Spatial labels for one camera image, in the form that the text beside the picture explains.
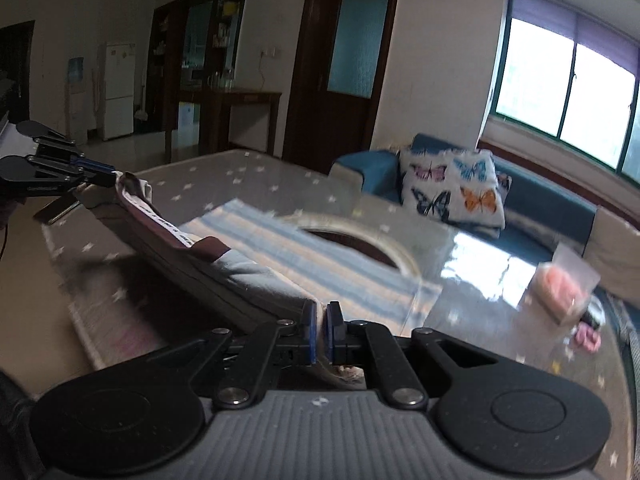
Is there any dark wooden display cabinet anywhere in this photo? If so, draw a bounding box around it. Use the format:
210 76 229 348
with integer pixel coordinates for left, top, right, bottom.
147 0 251 136

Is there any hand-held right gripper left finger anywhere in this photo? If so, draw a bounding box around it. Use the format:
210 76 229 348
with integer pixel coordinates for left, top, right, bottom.
150 302 321 409

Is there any set of clear glasses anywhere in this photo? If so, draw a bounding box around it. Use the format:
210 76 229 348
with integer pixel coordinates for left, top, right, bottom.
202 69 236 88

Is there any white refrigerator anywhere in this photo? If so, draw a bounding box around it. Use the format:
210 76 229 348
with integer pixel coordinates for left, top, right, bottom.
102 41 137 141

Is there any green framed window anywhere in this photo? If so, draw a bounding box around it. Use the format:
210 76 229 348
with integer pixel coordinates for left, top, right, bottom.
487 0 640 186

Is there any small pink object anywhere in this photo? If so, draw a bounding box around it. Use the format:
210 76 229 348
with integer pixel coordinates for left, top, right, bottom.
574 324 602 351

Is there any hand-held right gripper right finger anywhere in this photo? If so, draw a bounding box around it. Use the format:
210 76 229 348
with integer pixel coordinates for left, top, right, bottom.
324 302 501 409

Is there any dark entrance door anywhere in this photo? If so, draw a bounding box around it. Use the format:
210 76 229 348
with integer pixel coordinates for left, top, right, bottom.
0 20 36 121

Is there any dark smartphone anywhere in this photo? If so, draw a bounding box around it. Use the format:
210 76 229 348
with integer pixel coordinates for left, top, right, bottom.
34 194 78 224

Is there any blue striped garment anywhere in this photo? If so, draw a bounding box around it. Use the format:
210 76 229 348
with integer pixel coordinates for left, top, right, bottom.
82 170 443 341

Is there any blue sofa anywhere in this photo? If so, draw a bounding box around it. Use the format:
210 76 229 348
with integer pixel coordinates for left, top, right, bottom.
327 132 640 361

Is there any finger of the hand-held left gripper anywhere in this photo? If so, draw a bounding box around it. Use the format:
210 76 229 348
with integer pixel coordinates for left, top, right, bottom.
37 136 115 171
30 157 118 193

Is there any white mop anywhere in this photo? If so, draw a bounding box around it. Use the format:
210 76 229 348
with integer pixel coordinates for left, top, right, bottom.
134 70 151 121

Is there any brown door with frosted glass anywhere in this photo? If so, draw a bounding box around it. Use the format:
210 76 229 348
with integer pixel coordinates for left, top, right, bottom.
282 0 403 176

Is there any beige pillow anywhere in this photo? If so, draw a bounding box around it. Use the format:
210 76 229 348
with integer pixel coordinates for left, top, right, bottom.
582 205 640 311

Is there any white water dispenser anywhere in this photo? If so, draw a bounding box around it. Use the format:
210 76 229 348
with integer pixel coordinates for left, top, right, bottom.
65 56 88 146

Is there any small black object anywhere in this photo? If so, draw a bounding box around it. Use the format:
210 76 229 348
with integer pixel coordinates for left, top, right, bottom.
582 300 608 328

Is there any butterfly print pillow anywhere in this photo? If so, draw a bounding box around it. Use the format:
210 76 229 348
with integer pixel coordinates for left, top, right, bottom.
398 146 507 233

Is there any purple roller blind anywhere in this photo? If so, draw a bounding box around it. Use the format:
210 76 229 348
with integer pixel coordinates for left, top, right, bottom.
510 0 640 81

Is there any green and white box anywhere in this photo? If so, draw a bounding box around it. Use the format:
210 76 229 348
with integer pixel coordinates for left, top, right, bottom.
177 102 201 133

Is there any clear bag of pink cloth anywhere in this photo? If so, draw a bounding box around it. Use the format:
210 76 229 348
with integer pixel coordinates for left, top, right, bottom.
517 241 601 323

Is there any dark wooden console table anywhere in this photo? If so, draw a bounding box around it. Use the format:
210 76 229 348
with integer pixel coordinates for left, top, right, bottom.
165 85 283 158

